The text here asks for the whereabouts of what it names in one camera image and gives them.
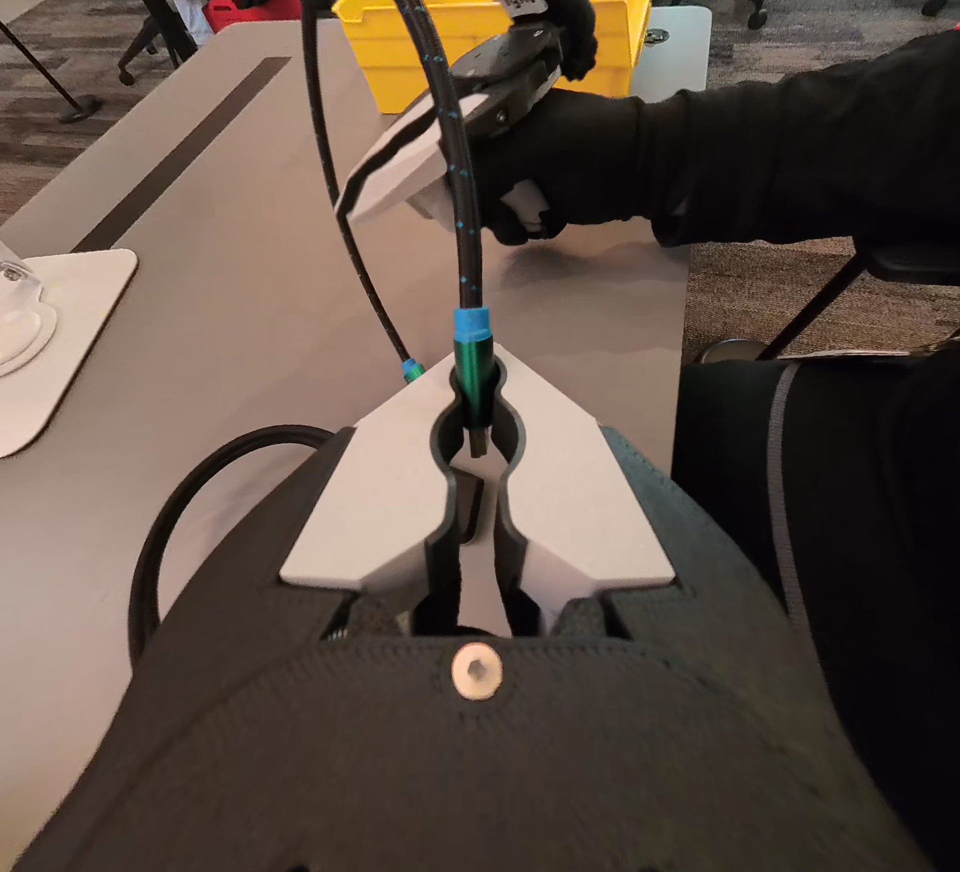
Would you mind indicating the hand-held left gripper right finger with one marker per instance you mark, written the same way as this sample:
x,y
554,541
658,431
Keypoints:
x,y
592,512

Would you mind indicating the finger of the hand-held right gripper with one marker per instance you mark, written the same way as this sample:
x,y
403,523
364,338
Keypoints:
x,y
420,125
390,185

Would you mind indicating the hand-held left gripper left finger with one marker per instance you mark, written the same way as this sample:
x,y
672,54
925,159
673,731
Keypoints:
x,y
360,512

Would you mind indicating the yellow plastic bin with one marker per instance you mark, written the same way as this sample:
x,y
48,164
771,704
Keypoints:
x,y
379,54

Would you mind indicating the person's right forearm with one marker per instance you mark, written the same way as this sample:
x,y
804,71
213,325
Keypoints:
x,y
787,151

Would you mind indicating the person's right hand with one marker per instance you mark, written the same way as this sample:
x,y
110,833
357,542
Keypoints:
x,y
585,159

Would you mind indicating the small grey table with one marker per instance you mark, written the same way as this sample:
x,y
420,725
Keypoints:
x,y
679,54

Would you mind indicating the red plastic bin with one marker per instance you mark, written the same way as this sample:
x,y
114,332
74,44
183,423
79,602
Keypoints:
x,y
240,9

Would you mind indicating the person's black clothing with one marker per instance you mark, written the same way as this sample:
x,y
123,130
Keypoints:
x,y
862,512

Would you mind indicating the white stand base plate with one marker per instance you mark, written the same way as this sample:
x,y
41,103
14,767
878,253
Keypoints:
x,y
67,332

